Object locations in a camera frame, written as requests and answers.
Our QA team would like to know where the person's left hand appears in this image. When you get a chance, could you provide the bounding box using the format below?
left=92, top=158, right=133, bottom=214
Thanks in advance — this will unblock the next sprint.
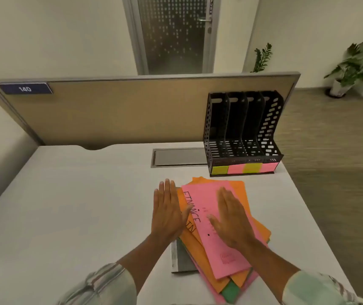
left=151, top=178, right=193, bottom=244

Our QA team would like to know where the person's right hand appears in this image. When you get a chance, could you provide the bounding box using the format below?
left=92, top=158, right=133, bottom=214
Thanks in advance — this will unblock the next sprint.
left=206, top=186, right=258, bottom=251

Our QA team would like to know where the pink folder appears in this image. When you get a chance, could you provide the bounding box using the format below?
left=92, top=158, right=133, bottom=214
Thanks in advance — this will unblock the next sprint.
left=181, top=182, right=268, bottom=280
left=187, top=255, right=259, bottom=305

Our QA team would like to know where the grey folder white spine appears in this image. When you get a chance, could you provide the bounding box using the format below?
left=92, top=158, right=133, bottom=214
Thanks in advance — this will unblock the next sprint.
left=170, top=239, right=200, bottom=274

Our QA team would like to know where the green folder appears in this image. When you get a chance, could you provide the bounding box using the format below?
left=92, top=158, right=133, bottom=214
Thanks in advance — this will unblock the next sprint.
left=220, top=269, right=254, bottom=305

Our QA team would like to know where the black perforated file rack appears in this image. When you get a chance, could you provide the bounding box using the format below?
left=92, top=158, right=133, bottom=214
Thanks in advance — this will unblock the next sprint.
left=203, top=90, right=284, bottom=177

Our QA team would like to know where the person's left forearm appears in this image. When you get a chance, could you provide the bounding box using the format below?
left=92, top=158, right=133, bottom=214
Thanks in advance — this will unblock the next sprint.
left=117, top=233, right=178, bottom=296

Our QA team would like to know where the person's right forearm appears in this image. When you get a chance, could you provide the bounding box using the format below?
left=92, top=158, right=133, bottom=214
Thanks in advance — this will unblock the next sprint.
left=232, top=235, right=300, bottom=297

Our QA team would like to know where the person's right shirt sleeve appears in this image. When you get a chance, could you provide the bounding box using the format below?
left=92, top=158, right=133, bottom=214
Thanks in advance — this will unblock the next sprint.
left=281, top=269, right=363, bottom=305

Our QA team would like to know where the slim leafy green plant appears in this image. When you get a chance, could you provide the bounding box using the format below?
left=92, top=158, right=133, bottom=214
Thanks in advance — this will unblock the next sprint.
left=250, top=42, right=273, bottom=73

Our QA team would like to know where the potted plant white pot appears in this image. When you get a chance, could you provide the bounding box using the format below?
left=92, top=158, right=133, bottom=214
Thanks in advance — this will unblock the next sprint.
left=323, top=39, right=363, bottom=99

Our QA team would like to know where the frosted glass door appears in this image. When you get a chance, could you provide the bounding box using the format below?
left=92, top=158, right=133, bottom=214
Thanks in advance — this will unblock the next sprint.
left=123, top=0, right=222, bottom=76

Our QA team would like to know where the white curved side panel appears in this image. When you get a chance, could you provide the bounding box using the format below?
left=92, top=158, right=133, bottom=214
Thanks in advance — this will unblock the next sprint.
left=0, top=101, right=39, bottom=225

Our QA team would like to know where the dark blue number plate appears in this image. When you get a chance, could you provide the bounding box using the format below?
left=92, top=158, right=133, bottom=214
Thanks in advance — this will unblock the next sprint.
left=0, top=82, right=54, bottom=95

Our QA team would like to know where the grey cable tray cover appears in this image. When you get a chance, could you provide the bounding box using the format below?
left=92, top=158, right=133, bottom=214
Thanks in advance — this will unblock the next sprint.
left=151, top=147, right=208, bottom=169

